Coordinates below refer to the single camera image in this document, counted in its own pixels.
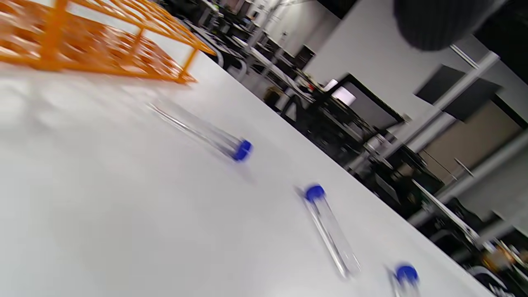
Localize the black framed beige board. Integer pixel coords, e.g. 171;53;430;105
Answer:
420;100;523;185

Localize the person's left hand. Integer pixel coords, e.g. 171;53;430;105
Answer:
393;0;497;51

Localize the blue capped clear test tube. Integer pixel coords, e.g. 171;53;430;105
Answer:
146;101;253;162
388;264;421;297
295;184;363;280

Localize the orange test tube rack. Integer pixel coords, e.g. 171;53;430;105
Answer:
0;0;217;85

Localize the black wall panel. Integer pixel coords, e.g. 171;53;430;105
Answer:
415;64;502;122

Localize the aluminium frame beam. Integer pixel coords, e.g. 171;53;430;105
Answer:
351;52;500;170

